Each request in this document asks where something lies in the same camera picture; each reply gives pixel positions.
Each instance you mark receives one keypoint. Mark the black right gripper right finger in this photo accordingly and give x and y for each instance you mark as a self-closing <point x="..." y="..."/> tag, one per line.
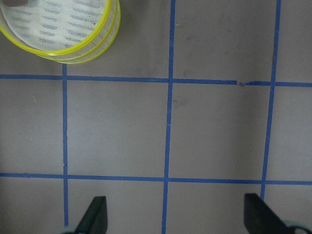
<point x="260" y="219"/>

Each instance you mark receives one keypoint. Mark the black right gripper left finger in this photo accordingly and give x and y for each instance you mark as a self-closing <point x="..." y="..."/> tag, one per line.
<point x="95" y="219"/>

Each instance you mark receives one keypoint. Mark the yellow bamboo steamer basket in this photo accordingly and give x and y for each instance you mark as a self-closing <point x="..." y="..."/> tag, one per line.
<point x="22" y="24"/>

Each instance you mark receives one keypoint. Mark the yellow steamer with paper liner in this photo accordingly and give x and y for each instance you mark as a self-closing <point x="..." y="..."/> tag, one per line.
<point x="102" y="44"/>

